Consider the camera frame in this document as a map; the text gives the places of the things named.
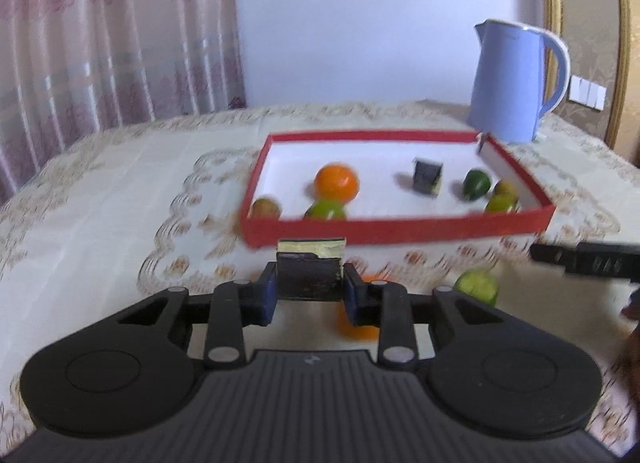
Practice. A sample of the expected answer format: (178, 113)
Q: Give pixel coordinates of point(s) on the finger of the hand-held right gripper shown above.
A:
(585, 260)

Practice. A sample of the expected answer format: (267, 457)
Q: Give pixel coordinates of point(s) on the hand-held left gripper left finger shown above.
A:
(268, 293)

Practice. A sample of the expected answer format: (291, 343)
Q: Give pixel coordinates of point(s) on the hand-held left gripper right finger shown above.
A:
(352, 295)

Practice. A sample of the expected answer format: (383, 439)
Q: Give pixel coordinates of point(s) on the dark-skinned sugarcane piece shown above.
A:
(426, 177)
(310, 270)

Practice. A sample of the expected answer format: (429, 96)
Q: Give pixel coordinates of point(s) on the red cardboard box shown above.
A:
(400, 230)

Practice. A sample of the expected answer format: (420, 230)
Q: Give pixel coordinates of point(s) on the yellow round fruit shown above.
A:
(265, 208)
(505, 188)

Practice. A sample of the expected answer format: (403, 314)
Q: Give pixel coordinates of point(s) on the green lime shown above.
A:
(477, 287)

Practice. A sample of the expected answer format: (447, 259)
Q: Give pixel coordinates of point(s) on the dark green cut fruit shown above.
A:
(475, 184)

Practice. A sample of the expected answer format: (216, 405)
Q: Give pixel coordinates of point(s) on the orange mandarin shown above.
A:
(337, 183)
(362, 333)

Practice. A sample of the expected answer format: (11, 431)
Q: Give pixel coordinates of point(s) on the yellow-green lime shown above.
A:
(500, 204)
(325, 210)

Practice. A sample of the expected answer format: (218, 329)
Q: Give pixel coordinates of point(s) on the cream floral tablecloth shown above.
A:
(125, 203)

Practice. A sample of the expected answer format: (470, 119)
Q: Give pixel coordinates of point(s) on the blue electric kettle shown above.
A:
(510, 83)

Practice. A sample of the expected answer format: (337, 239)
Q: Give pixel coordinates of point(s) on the pink patterned curtain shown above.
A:
(100, 43)

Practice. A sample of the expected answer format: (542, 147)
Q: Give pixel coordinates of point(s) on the white wall switch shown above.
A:
(589, 92)

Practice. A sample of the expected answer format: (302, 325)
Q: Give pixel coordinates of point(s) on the gold wall panel frame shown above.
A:
(621, 68)

